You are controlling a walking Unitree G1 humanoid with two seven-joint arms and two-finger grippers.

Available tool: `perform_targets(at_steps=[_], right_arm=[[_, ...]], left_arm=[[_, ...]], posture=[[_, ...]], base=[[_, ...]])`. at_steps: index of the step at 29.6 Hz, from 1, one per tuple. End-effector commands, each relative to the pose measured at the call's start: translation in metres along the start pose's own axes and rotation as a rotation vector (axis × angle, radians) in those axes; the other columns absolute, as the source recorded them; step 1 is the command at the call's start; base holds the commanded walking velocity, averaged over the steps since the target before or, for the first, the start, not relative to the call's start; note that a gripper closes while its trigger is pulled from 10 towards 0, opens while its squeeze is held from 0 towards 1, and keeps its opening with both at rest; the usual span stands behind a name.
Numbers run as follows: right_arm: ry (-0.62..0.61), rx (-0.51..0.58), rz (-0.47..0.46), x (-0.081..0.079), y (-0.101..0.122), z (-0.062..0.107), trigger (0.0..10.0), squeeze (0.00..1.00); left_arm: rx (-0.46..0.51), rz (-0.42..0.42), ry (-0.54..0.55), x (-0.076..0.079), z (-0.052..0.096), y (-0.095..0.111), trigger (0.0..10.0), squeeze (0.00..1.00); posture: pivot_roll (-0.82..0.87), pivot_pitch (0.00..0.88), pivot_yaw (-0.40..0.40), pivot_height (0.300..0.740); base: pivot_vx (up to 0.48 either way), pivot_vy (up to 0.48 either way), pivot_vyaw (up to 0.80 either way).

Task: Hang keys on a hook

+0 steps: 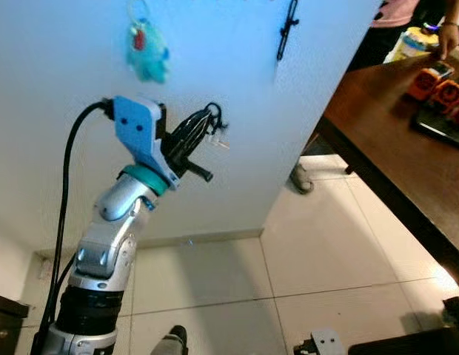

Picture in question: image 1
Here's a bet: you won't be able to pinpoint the yellow and white packet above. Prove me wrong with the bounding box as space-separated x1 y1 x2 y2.
383 26 440 64

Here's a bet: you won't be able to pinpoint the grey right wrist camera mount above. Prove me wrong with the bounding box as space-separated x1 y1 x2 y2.
292 328 347 355

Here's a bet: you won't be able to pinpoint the grey shoe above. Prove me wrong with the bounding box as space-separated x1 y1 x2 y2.
289 163 316 195

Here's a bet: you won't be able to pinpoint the blue plush keychain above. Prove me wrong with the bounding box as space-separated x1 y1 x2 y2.
125 0 170 84

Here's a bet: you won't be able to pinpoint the person in pink shirt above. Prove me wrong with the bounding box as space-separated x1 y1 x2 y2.
347 0 459 72

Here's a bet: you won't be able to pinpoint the person's hand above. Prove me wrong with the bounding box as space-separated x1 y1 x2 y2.
437 23 459 61

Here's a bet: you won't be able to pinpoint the pale blue left wrist camera mount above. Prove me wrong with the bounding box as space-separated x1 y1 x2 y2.
113 96 180 190

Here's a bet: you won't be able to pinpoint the silver keys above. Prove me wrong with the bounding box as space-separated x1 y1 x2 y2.
206 102 232 149

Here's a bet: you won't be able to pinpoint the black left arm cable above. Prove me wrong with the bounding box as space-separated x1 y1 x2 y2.
33 99 116 354

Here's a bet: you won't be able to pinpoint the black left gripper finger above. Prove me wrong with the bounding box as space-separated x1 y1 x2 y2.
169 105 215 145
181 118 221 162

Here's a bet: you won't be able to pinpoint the black flat tray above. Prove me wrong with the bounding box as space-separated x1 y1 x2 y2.
412 102 459 150

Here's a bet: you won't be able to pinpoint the dark wooden cabinet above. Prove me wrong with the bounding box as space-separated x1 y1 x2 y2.
0 292 30 355

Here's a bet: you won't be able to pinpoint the black hanging strap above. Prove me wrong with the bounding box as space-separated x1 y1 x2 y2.
276 0 301 64

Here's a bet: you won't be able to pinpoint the brown wooden table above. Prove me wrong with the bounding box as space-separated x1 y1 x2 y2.
315 52 459 291

